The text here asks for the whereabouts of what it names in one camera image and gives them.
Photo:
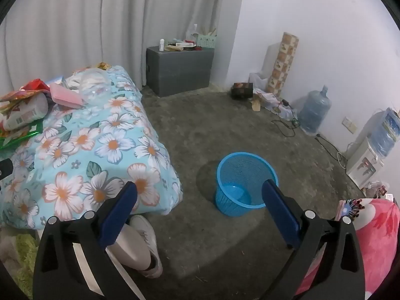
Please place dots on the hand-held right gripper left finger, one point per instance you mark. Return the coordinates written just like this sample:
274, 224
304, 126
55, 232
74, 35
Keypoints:
120, 212

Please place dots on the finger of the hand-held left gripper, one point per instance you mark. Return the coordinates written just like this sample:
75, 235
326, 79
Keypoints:
5, 175

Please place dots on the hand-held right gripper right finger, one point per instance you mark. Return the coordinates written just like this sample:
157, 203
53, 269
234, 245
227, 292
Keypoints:
281, 215

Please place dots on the green snack packet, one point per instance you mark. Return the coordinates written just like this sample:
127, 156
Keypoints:
22, 134

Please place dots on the blue plastic bucket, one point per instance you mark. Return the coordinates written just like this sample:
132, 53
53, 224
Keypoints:
231, 175

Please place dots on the white milk bottle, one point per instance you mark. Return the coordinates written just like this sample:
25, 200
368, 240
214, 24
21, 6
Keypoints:
25, 112

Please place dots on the white shoe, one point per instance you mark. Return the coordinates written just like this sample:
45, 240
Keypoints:
150, 240

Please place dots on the striped snack packet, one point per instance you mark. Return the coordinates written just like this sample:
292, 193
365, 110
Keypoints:
350, 209

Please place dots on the blue floral blanket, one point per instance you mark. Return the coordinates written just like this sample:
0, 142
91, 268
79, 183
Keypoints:
103, 143

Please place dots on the green fuzzy mat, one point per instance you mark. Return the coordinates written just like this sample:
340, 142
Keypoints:
26, 256

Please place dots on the red snack packet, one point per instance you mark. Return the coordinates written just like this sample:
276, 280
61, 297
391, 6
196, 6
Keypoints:
34, 87

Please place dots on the white water dispenser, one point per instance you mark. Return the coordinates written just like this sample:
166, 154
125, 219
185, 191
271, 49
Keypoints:
362, 159

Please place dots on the clear plastic bag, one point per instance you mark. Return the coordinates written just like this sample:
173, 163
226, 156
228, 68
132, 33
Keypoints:
378, 189

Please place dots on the pink floral blanket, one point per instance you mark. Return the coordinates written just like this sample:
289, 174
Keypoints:
378, 243

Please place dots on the clear plastic container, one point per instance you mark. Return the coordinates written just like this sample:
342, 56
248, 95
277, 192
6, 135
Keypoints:
93, 87

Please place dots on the dark brown box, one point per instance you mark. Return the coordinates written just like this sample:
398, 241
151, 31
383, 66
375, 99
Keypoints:
242, 90

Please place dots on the blue dispenser water jug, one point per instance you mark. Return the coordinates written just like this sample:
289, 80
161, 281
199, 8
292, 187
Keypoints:
386, 131

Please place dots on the white plastic bag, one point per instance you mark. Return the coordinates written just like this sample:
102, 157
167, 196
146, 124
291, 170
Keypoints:
258, 80

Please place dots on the yellow snack packet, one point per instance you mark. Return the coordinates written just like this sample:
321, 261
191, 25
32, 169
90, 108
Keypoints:
103, 65

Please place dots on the grey cabinet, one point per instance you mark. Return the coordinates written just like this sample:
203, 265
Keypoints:
178, 72

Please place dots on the small white bottle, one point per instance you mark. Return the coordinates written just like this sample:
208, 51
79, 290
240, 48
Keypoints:
162, 45

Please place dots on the pile of small clutter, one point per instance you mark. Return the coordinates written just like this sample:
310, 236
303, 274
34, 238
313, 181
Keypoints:
179, 46

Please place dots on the white curtain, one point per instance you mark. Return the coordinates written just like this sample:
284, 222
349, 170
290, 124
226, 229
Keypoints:
93, 22

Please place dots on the green tissue box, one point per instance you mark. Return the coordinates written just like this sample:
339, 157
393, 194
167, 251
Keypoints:
207, 41

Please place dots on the wall socket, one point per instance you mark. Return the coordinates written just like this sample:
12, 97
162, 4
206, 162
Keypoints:
350, 125

